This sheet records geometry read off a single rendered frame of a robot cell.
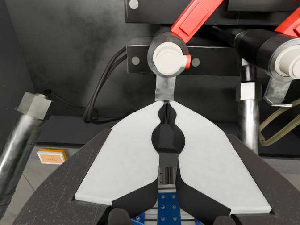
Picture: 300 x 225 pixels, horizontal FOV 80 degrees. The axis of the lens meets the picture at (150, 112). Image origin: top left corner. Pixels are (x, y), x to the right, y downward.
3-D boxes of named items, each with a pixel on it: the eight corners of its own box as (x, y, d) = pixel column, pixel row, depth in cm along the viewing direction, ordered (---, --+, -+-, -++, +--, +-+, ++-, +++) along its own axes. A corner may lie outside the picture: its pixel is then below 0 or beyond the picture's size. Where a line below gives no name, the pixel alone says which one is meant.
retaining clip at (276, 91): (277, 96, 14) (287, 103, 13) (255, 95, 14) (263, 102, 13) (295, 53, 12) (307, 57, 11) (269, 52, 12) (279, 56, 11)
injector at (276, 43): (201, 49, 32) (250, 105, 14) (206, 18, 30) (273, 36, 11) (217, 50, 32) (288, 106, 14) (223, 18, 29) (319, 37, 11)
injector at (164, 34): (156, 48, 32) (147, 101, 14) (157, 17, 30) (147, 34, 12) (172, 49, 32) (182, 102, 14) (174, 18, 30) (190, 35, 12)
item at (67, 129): (54, 119, 53) (16, 159, 39) (50, 106, 51) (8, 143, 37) (272, 129, 50) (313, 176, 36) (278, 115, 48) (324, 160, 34)
